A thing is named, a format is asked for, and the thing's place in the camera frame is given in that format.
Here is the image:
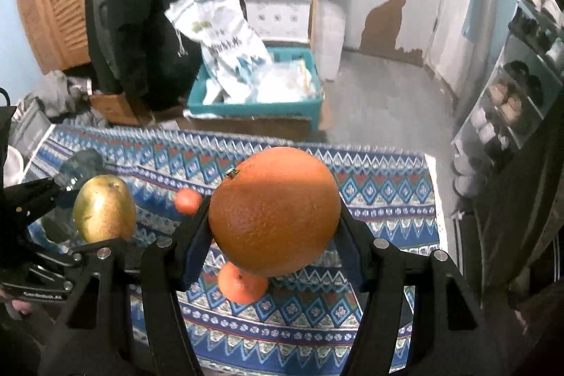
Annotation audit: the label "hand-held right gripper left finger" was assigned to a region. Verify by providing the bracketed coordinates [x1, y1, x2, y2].
[41, 193, 213, 376]

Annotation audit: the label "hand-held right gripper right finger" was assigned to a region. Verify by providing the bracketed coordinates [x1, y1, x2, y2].
[330, 204, 516, 376]

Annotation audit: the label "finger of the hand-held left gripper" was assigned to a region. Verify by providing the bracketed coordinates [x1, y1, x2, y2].
[26, 237, 133, 273]
[0, 177, 63, 229]

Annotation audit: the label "tangerine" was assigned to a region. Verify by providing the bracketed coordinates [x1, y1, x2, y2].
[173, 188, 204, 215]
[217, 261, 269, 306]

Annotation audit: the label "dark glass plate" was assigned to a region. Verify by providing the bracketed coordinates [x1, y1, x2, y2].
[42, 148, 109, 242]

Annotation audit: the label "large orange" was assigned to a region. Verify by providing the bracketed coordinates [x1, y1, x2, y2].
[208, 146, 342, 276]

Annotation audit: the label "white cloth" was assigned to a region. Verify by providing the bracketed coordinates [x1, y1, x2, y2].
[0, 146, 24, 185]

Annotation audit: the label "grey bag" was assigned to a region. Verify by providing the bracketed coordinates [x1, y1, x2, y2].
[8, 98, 57, 172]

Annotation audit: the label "blue patterned tablecloth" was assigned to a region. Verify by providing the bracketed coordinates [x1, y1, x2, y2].
[9, 124, 450, 376]

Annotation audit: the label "grey clothing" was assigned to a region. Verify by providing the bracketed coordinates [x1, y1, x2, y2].
[25, 70, 107, 127]

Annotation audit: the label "cardboard box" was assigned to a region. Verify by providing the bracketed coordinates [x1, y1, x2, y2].
[89, 92, 148, 127]

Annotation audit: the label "flat cardboard sheet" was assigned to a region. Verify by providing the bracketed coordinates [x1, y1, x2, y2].
[184, 100, 334, 142]

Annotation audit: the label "teal plastic basket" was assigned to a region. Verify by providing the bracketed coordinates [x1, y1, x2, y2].
[187, 47, 326, 131]

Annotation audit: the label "dark cloth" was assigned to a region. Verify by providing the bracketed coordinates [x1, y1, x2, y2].
[473, 125, 564, 317]

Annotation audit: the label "clear plastic bag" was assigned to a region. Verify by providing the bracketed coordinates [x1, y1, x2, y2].
[255, 59, 319, 104]

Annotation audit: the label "white bin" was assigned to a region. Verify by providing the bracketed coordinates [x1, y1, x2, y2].
[314, 0, 347, 82]

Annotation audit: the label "white printed bag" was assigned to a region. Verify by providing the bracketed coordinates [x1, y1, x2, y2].
[164, 0, 274, 104]

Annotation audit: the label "shoe rack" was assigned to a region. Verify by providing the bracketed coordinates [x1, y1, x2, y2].
[450, 0, 564, 203]

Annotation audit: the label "dark hanging jackets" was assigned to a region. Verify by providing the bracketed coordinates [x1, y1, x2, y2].
[84, 0, 231, 111]

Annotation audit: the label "white patterned storage box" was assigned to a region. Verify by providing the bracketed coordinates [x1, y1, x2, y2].
[242, 0, 313, 45]

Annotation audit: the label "white refrigerator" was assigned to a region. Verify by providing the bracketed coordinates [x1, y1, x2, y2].
[427, 0, 499, 118]

